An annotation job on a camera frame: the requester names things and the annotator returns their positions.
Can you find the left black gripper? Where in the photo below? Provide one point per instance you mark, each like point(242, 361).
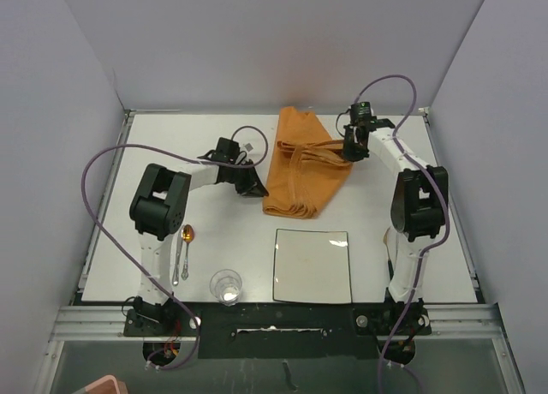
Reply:
point(256, 188)

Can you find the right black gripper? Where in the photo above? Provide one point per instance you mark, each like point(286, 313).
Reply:
point(348, 152)

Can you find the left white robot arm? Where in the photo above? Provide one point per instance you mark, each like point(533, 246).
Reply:
point(158, 209)

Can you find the green handled gold fork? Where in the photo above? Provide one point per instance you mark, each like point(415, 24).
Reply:
point(387, 250)

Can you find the pink box corner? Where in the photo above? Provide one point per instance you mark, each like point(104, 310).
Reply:
point(108, 384)

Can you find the clear drinking glass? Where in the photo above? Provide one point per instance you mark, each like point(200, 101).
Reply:
point(226, 286)

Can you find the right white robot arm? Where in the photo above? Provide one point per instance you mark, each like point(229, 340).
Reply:
point(419, 210)

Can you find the orange cloth placemat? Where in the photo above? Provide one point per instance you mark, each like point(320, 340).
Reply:
point(307, 168)

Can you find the silver butter knife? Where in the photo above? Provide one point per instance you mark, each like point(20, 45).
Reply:
point(176, 270)

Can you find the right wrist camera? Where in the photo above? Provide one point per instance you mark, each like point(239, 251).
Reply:
point(361, 112)

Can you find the copper bowl spoon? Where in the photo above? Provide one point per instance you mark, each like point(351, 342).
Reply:
point(188, 236)

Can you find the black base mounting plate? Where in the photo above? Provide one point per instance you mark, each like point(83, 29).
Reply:
point(284, 331)

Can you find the white square plate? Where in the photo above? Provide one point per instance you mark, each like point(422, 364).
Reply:
point(311, 267)

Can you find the aluminium frame rail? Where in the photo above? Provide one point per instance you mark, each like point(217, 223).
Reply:
point(467, 352)

